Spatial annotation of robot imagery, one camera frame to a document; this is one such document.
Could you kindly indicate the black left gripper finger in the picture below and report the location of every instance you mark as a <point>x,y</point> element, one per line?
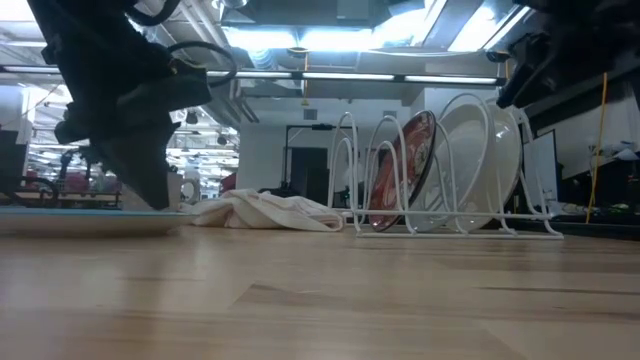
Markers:
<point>145,165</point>

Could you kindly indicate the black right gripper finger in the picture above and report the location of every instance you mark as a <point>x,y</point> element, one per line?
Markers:
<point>517,90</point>

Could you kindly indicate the white ceramic plate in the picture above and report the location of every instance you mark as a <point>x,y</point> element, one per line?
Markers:
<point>460,165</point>
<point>507,155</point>

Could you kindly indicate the blue speckled plate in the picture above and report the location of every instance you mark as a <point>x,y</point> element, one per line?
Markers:
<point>90,221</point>

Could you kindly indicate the red floral plate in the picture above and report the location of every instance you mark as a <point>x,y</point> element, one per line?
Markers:
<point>405,165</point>

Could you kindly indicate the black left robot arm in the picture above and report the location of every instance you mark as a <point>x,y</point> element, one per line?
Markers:
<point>85,25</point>

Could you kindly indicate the grey speckled mug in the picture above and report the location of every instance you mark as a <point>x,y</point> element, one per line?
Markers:
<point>185,192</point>

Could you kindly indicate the white striped dish towel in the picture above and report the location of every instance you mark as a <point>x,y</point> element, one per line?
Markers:
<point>270,212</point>

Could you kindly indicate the long ceiling light bar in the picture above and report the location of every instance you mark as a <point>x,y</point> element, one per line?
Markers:
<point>350,76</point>

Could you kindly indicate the black metal rig frame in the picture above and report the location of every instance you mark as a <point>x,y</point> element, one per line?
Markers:
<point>310,127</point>

